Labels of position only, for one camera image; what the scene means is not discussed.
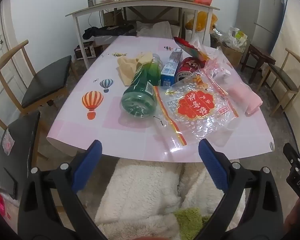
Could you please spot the wooden chair with dark seat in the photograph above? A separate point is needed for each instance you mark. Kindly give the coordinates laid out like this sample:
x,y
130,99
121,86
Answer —
x,y
282,77

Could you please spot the white foam box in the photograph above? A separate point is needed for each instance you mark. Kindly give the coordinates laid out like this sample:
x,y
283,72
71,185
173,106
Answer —
x,y
191,37

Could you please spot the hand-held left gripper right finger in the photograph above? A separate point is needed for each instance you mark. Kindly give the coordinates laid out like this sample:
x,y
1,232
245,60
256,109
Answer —
x,y
212,165

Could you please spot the green plastic bottle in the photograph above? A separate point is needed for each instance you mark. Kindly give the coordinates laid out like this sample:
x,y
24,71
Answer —
x,y
140,90

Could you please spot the clear bag with red label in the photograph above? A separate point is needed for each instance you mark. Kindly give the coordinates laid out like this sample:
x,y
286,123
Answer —
x,y
197,105

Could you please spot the small dark flask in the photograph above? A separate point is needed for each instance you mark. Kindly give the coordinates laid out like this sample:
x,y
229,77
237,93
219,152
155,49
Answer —
x,y
90,1

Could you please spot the blue toothpaste box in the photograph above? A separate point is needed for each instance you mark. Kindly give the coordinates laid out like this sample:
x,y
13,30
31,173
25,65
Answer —
x,y
170,72

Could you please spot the crumpled clear plastic bag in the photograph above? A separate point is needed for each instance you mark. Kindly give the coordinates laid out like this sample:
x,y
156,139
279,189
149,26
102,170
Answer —
x,y
215,65

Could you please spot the black clothing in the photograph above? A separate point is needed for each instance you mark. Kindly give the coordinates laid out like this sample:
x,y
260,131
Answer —
x,y
102,31

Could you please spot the white cloth sack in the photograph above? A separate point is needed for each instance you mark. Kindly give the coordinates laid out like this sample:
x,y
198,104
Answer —
x,y
155,30

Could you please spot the dark wooden stool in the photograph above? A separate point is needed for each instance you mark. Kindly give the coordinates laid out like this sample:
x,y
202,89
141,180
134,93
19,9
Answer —
x,y
261,53

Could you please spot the small clear packet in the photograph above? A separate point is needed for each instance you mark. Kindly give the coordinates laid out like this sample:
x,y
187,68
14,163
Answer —
x,y
8,141

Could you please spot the grey refrigerator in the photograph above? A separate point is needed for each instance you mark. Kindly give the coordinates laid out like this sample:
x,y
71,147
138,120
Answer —
x,y
267,10

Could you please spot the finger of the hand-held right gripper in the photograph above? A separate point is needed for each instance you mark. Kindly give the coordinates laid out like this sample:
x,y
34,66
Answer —
x,y
292,155

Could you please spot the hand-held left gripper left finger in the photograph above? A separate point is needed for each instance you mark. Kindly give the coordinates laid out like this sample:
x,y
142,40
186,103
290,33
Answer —
x,y
87,165

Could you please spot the white side table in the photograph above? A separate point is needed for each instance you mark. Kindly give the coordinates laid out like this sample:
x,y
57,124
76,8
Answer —
x,y
140,3

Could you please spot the red soda can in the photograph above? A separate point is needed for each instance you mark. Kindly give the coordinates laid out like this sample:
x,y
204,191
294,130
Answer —
x,y
187,67

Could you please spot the red snack packet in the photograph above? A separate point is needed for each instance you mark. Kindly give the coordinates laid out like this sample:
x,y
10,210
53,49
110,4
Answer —
x,y
187,46

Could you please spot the yellow plastic bag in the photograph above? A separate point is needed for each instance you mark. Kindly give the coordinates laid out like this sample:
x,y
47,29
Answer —
x,y
202,20

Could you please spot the white plastic bags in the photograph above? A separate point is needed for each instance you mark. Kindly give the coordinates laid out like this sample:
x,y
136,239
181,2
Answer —
x,y
236,37

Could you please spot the green fuzzy cloth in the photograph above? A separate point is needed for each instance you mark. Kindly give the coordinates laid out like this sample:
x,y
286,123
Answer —
x,y
190,220

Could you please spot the beige crumpled paper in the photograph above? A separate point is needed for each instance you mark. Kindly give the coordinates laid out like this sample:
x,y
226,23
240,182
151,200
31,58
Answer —
x,y
126,67

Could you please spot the pink folded towel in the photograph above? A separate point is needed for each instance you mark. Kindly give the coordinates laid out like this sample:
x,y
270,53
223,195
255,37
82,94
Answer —
x,y
247,97

